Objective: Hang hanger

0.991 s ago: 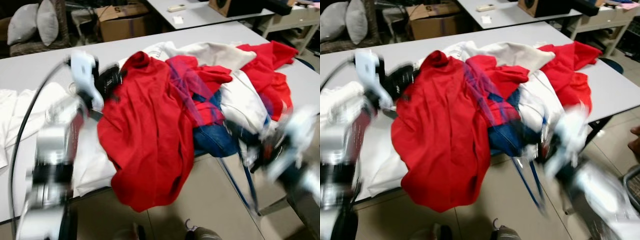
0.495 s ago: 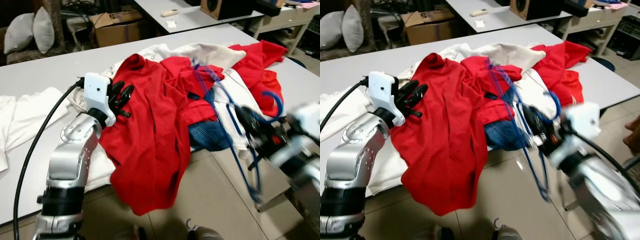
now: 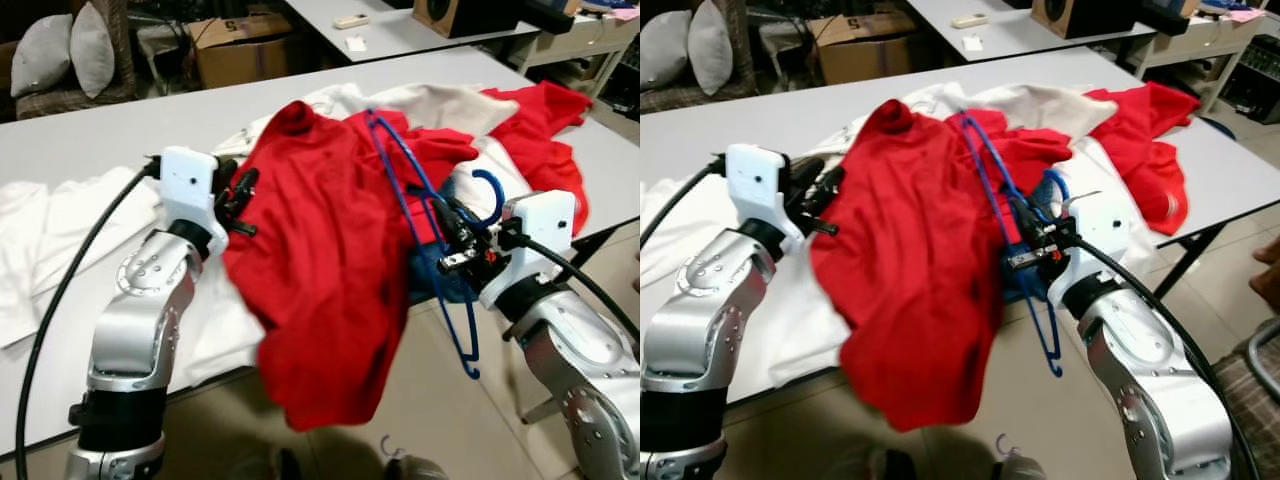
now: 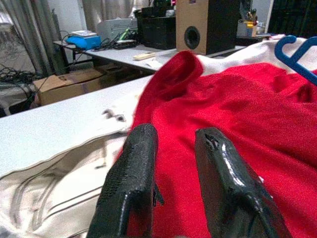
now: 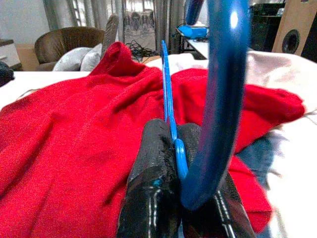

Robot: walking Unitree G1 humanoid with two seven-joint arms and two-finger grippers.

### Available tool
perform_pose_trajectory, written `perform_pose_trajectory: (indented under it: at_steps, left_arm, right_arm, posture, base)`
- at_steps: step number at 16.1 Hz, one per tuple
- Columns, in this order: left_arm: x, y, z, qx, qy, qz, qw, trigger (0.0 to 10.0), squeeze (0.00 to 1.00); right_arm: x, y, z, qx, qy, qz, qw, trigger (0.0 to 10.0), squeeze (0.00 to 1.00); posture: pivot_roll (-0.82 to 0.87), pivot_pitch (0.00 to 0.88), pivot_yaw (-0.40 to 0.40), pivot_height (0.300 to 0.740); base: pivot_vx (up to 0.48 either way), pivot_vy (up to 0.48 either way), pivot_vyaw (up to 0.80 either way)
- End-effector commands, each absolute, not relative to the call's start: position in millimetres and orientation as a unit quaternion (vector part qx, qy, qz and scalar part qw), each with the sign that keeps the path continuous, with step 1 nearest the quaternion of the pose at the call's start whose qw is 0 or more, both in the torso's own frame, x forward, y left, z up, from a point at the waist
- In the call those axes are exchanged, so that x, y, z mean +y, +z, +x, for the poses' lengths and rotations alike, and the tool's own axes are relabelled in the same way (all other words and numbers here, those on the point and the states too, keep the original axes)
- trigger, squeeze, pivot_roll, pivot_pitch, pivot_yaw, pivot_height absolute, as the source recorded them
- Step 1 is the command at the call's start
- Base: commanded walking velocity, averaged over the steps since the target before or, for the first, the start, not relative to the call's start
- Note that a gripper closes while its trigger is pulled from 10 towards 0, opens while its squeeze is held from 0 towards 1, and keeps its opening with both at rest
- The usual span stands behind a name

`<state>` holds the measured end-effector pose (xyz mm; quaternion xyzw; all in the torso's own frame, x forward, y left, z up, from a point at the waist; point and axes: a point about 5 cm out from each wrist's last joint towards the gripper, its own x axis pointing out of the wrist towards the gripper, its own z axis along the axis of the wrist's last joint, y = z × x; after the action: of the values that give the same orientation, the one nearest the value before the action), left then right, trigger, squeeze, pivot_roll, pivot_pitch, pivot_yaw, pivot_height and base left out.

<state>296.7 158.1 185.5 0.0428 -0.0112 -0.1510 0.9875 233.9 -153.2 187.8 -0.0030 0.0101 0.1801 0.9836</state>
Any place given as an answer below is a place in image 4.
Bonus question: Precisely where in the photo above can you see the grey office desk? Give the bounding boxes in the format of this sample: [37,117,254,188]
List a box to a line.
[53,39,248,75]

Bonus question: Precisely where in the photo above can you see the brown cardboard box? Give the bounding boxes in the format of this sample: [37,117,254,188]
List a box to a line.
[33,67,106,107]

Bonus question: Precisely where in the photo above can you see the black storage crate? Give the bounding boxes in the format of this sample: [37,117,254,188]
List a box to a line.
[136,6,178,50]

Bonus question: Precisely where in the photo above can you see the wooden speaker box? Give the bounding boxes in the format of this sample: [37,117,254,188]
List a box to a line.
[175,0,241,56]

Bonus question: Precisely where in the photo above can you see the white flat device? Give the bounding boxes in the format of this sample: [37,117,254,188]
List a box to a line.
[70,29,98,38]

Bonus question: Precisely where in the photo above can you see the white printer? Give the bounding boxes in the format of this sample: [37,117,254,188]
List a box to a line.
[96,17,138,42]

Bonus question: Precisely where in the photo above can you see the white paper sheet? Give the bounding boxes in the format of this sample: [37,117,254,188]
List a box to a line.
[145,59,164,70]

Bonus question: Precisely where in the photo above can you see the blue electronic device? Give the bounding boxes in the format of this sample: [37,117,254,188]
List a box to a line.
[65,34,102,51]

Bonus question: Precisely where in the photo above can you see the grey curtain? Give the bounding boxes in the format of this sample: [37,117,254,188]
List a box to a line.
[0,0,64,77]

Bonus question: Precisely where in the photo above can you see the black desk cables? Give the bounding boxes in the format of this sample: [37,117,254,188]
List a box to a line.
[92,27,138,52]

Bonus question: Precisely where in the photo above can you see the cream zip jacket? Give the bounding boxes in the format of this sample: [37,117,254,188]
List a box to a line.
[0,37,317,238]

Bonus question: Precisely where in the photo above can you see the blue plastic hanger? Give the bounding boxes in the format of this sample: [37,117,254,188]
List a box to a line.
[274,35,317,87]

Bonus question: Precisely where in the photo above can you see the pen holder cup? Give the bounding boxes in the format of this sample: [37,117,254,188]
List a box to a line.
[237,7,260,38]

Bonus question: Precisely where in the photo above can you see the red fleece garment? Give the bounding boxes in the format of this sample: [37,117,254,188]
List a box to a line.
[116,51,317,238]

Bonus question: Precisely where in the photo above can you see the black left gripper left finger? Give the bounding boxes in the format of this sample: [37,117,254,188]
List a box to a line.
[86,123,164,238]

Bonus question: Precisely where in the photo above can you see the black cable tangle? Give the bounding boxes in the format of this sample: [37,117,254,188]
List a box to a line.
[0,63,42,105]

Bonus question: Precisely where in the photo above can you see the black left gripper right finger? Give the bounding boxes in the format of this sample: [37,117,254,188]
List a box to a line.
[194,127,293,238]

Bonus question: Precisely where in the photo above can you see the white remote control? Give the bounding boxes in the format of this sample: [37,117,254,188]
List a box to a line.
[132,51,156,61]

